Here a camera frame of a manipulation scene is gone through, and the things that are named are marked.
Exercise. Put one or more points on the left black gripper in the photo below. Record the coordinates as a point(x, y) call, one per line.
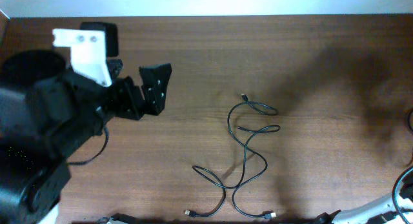
point(154, 100)

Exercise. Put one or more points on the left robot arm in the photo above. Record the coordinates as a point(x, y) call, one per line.
point(48, 112)

